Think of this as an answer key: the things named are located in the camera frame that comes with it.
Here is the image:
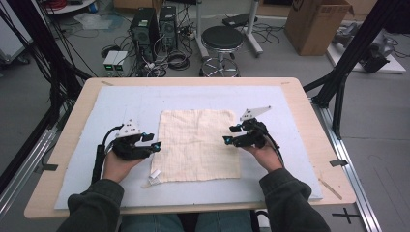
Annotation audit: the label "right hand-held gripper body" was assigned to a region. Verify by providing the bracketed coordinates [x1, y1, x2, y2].
[236, 105, 272, 149]

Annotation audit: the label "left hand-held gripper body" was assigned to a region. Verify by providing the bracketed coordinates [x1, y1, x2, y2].
[110, 119, 153, 161]

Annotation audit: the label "cream cloth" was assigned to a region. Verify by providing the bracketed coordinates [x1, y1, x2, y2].
[148, 108, 242, 187]

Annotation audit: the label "person's left hand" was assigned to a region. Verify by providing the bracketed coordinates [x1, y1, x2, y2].
[102, 149, 146, 184]

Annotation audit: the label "person's right hand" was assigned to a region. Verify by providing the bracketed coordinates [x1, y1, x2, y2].
[241, 143, 284, 173]

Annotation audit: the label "white foam mat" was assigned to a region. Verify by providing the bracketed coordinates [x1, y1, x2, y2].
[53, 85, 324, 211]

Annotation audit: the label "person's left leg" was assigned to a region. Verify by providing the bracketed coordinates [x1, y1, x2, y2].
[119, 213, 186, 232]

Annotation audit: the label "person's leg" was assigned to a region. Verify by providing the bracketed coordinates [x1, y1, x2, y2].
[195, 210, 256, 232]
[119, 213, 186, 232]

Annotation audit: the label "white power supply box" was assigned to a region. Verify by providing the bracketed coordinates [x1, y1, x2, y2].
[102, 50, 120, 73]
[112, 51, 130, 73]

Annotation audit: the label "person's right leg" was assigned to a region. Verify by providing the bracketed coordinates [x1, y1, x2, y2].
[195, 210, 256, 232]

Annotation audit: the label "black round stool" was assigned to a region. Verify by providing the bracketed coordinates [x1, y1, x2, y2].
[199, 25, 246, 77]

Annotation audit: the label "thin wooden stick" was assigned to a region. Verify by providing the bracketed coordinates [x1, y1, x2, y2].
[318, 178, 343, 201]

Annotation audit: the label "white metal stand legs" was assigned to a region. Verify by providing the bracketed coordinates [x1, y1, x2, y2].
[192, 0, 264, 60]

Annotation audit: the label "large black computer tower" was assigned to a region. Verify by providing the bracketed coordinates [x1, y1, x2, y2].
[130, 8, 161, 63]

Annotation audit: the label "flat black case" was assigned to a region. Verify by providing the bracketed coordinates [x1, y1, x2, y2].
[221, 13, 259, 29]

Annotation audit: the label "narrow black computer tower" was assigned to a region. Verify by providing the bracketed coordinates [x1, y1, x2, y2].
[158, 5, 179, 51]

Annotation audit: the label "black tape cross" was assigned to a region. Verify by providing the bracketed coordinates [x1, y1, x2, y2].
[332, 207, 361, 225]

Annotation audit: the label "brown cardboard box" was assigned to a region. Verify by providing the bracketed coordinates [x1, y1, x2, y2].
[283, 0, 355, 57]

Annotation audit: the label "clear plastic bag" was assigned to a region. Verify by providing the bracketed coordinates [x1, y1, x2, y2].
[73, 13, 113, 31]

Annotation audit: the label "black device on white board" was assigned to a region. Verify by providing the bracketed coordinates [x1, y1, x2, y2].
[326, 21, 407, 75]

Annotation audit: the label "right hand-held gripper black cable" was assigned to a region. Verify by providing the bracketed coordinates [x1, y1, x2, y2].
[264, 132, 285, 168]

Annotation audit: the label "hand-held gripper black cable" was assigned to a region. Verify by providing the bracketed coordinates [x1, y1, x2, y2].
[264, 132, 285, 168]
[91, 124, 125, 185]

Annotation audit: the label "left hand-held gripper black cable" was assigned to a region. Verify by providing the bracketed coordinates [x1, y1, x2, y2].
[91, 124, 125, 185]

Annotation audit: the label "coiled black cable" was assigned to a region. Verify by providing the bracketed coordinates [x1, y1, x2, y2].
[166, 50, 191, 72]

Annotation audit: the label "aluminium rail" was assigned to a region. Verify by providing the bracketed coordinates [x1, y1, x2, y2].
[0, 129, 59, 220]
[310, 98, 383, 232]

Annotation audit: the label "black metal frame stand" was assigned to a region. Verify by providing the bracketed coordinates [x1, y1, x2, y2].
[303, 0, 410, 140]

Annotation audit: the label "black metal frame with cables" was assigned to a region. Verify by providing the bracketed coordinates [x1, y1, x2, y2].
[0, 0, 95, 194]

